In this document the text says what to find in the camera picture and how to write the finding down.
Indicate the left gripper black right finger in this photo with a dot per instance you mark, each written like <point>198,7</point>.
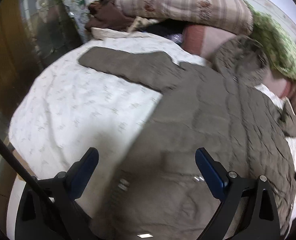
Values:
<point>259,217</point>

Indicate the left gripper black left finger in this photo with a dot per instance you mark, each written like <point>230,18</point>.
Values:
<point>54,214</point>

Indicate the olive quilted puffer jacket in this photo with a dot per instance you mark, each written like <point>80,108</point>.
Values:
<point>219,108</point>

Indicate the white leaf-print duvet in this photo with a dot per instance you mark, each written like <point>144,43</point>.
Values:
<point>71,108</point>

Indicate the green white patterned blanket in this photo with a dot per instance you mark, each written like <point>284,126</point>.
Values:
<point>276,42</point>

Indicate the pink folded blanket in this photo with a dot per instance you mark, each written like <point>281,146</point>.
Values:
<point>204,40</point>

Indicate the purple plastic bag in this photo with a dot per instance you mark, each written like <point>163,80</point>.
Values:
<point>177,38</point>

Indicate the striped floral beige quilt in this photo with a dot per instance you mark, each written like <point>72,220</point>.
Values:
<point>230,15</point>

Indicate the brown garment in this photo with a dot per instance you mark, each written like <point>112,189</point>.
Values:
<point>104,14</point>

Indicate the cream leaf-print cloth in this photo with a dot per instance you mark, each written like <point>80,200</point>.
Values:
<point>138,23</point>

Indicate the floral print bag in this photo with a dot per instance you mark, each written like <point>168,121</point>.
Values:
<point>78,11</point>

